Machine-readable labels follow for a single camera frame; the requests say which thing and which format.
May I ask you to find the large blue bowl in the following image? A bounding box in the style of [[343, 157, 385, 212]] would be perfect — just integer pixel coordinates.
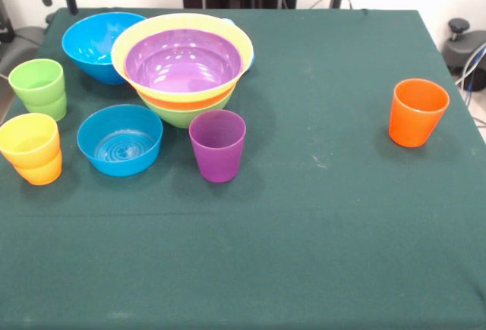
[[62, 11, 147, 86]]

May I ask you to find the yellow bowl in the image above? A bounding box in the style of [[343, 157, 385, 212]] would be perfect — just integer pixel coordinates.
[[110, 13, 254, 112]]

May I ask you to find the purple bowl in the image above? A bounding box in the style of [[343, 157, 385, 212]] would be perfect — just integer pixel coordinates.
[[124, 29, 244, 93]]

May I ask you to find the red-orange cup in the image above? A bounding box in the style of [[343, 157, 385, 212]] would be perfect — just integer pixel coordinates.
[[388, 78, 451, 148]]

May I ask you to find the dark equipment box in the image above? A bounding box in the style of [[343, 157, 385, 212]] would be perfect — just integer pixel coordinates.
[[0, 0, 16, 45]]

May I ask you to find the green cup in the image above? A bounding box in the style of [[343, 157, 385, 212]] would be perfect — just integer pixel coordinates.
[[26, 93, 68, 122], [8, 58, 66, 109]]

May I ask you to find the yellow cup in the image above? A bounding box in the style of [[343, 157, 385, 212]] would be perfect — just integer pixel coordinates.
[[0, 112, 62, 170]]

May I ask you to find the green bowl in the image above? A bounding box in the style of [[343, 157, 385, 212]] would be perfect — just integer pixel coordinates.
[[144, 93, 233, 129]]

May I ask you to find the small blue bowl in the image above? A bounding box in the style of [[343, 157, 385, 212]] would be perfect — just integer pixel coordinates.
[[76, 104, 164, 178]]

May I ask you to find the orange cup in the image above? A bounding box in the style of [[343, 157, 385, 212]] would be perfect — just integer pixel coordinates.
[[14, 151, 63, 187]]

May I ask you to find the blue cup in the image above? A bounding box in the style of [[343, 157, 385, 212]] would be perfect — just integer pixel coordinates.
[[222, 17, 256, 74]]

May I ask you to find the purple cup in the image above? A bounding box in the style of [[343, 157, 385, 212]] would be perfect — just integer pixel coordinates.
[[188, 108, 248, 183]]

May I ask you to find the dark green table cloth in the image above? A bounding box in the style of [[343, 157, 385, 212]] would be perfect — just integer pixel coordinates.
[[0, 6, 486, 330]]

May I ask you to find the black stand with knob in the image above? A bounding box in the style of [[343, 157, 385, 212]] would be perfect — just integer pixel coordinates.
[[442, 17, 486, 92]]

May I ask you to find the blue cable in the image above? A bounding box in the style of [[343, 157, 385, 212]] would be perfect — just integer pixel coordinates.
[[454, 39, 486, 94]]

